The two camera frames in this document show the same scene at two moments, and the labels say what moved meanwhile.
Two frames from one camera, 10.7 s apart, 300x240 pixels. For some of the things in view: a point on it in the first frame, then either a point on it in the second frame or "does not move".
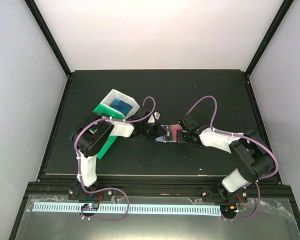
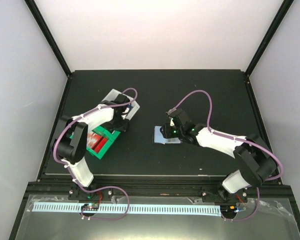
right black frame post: x=268 y=37 does not move
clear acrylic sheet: x=269 y=221 does not move
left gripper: x=155 y=135 → x=124 y=128
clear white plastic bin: x=126 y=105 does not move
